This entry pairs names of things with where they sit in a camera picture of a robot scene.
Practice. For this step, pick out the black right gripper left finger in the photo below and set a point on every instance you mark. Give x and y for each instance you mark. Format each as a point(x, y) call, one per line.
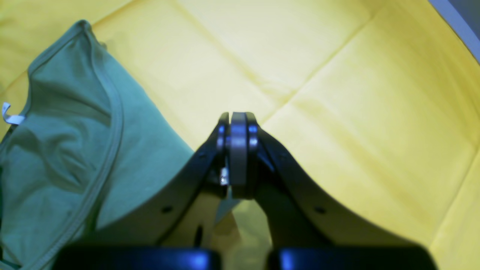
point(172, 230)

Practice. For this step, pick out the yellow table cloth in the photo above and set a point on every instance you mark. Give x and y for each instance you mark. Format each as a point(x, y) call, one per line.
point(378, 100)

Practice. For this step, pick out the green T-shirt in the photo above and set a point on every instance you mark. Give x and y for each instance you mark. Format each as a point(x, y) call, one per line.
point(90, 148)

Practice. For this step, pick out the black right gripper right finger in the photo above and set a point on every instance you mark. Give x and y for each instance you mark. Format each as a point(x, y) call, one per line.
point(310, 230)

